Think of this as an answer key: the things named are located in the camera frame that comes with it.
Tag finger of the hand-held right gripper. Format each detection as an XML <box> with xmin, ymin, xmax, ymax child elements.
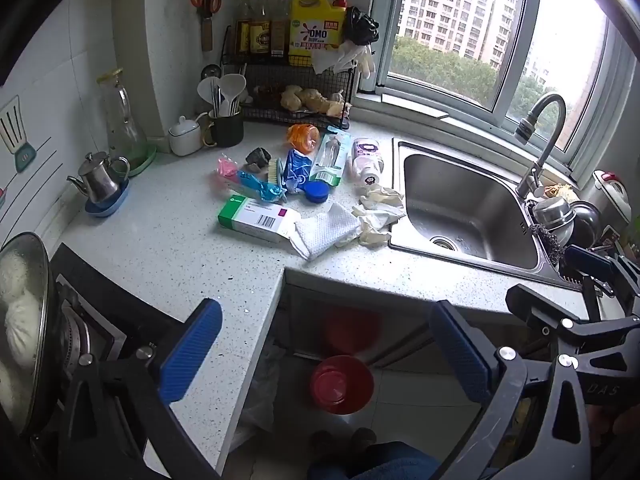
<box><xmin>506</xmin><ymin>284</ymin><xmax>640</xmax><ymax>356</ymax></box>
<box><xmin>565</xmin><ymin>246</ymin><xmax>640</xmax><ymax>306</ymax></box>

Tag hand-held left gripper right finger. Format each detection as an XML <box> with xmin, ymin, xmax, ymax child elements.
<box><xmin>429</xmin><ymin>300</ymin><xmax>596</xmax><ymax>480</ymax></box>

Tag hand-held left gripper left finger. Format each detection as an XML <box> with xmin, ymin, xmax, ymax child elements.
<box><xmin>60</xmin><ymin>298</ymin><xmax>223</xmax><ymax>480</ymax></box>

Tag translucent trash bag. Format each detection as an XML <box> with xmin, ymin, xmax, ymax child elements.
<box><xmin>235</xmin><ymin>330</ymin><xmax>288</xmax><ymax>441</ymax></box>

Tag green and white box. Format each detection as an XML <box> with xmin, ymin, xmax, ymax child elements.
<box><xmin>217</xmin><ymin>194</ymin><xmax>302</xmax><ymax>245</ymax></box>

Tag white cloth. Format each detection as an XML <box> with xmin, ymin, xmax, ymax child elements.
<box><xmin>291</xmin><ymin>203</ymin><xmax>362</xmax><ymax>262</ymax></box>

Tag pink and blue plastic bag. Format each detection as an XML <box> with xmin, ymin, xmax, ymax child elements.
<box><xmin>216</xmin><ymin>156</ymin><xmax>288</xmax><ymax>206</ymax></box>

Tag scrub brush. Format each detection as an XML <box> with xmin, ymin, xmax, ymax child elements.
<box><xmin>263</xmin><ymin>157</ymin><xmax>286</xmax><ymax>191</ymax></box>

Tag blue lid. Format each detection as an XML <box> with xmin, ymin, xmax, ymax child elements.
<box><xmin>303</xmin><ymin>180</ymin><xmax>331</xmax><ymax>204</ymax></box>

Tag grey rag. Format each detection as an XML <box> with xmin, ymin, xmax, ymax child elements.
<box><xmin>244</xmin><ymin>146</ymin><xmax>272</xmax><ymax>171</ymax></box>

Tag blue and white packet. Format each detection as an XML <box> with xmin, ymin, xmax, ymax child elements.
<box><xmin>282</xmin><ymin>149</ymin><xmax>317</xmax><ymax>195</ymax></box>

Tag white bottle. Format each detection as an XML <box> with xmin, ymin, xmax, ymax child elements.
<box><xmin>350</xmin><ymin>137</ymin><xmax>386</xmax><ymax>186</ymax></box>

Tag toothbrush package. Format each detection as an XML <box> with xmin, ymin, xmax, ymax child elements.
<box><xmin>308</xmin><ymin>129</ymin><xmax>353</xmax><ymax>187</ymax></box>

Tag steel bowl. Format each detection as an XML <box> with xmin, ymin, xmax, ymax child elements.
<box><xmin>531</xmin><ymin>196</ymin><xmax>577</xmax><ymax>243</ymax></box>
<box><xmin>570</xmin><ymin>201</ymin><xmax>603</xmax><ymax>248</ymax></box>

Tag steel scourer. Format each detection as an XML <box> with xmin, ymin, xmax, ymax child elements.
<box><xmin>529</xmin><ymin>222</ymin><xmax>568</xmax><ymax>266</ymax></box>

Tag white appliance with red button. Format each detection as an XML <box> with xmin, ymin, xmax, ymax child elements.
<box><xmin>592</xmin><ymin>170</ymin><xmax>632</xmax><ymax>223</ymax></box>

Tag steel faucet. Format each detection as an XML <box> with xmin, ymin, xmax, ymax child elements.
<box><xmin>514</xmin><ymin>92</ymin><xmax>568</xmax><ymax>201</ymax></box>

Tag red bowl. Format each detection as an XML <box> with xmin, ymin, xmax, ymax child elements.
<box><xmin>309</xmin><ymin>355</ymin><xmax>376</xmax><ymax>416</ymax></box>

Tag steel sink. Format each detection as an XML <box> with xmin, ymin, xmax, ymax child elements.
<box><xmin>389</xmin><ymin>137</ymin><xmax>596</xmax><ymax>291</ymax></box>

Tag person's leg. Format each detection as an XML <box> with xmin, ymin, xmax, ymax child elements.
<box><xmin>306</xmin><ymin>440</ymin><xmax>451</xmax><ymax>480</ymax></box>

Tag black gas stove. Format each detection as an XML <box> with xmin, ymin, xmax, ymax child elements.
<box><xmin>30</xmin><ymin>242</ymin><xmax>183</xmax><ymax>461</ymax></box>

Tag steel pan with glass lid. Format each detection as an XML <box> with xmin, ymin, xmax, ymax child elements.
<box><xmin>0</xmin><ymin>232</ymin><xmax>63</xmax><ymax>436</ymax></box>

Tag white steamed bun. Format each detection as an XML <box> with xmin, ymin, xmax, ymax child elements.
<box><xmin>5</xmin><ymin>292</ymin><xmax>43</xmax><ymax>368</ymax></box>
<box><xmin>0</xmin><ymin>250</ymin><xmax>33</xmax><ymax>306</ymax></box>

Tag steel teapot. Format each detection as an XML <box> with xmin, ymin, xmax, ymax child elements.
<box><xmin>66</xmin><ymin>151</ymin><xmax>132</xmax><ymax>205</ymax></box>

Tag green tray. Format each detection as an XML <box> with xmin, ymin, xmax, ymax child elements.
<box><xmin>112</xmin><ymin>144</ymin><xmax>157</xmax><ymax>178</ymax></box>

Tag white sugar jar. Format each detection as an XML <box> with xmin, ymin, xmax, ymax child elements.
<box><xmin>168</xmin><ymin>116</ymin><xmax>203</xmax><ymax>157</ymax></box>

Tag black utensil mug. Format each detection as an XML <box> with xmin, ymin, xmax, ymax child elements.
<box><xmin>202</xmin><ymin>107</ymin><xmax>246</xmax><ymax>148</ymax></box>

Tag glass carafe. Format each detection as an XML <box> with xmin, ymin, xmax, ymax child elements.
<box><xmin>96</xmin><ymin>67</ymin><xmax>148</xmax><ymax>168</ymax></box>

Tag orange packet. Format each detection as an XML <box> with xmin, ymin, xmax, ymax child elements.
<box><xmin>286</xmin><ymin>123</ymin><xmax>321</xmax><ymax>153</ymax></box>

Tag white ladle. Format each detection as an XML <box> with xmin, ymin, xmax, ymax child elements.
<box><xmin>196</xmin><ymin>77</ymin><xmax>218</xmax><ymax>116</ymax></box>

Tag white spatula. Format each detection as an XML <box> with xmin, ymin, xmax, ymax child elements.
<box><xmin>220</xmin><ymin>73</ymin><xmax>247</xmax><ymax>116</ymax></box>

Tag ginger root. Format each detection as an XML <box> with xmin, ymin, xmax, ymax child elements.
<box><xmin>279</xmin><ymin>85</ymin><xmax>306</xmax><ymax>111</ymax></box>
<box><xmin>302</xmin><ymin>92</ymin><xmax>346</xmax><ymax>117</ymax></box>

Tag apartment building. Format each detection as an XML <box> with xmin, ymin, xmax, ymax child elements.
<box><xmin>400</xmin><ymin>0</ymin><xmax>531</xmax><ymax>68</ymax></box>

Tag hanging white plastic gloves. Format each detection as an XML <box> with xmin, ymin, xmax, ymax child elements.
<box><xmin>312</xmin><ymin>42</ymin><xmax>376</xmax><ymax>78</ymax></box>

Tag dark oil bottle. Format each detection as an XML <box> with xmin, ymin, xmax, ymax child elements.
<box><xmin>234</xmin><ymin>0</ymin><xmax>253</xmax><ymax>56</ymax></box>
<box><xmin>250</xmin><ymin>0</ymin><xmax>272</xmax><ymax>58</ymax></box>
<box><xmin>271</xmin><ymin>0</ymin><xmax>292</xmax><ymax>58</ymax></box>

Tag black plastic bag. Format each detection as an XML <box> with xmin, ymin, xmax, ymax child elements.
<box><xmin>345</xmin><ymin>6</ymin><xmax>381</xmax><ymax>46</ymax></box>

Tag yellow detergent jug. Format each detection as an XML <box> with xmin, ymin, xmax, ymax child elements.
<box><xmin>289</xmin><ymin>0</ymin><xmax>349</xmax><ymax>53</ymax></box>

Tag black wire rack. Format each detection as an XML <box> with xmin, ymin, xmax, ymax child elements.
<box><xmin>220</xmin><ymin>25</ymin><xmax>358</xmax><ymax>131</ymax></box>

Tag window frame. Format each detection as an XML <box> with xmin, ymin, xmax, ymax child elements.
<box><xmin>372</xmin><ymin>0</ymin><xmax>640</xmax><ymax>181</ymax></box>

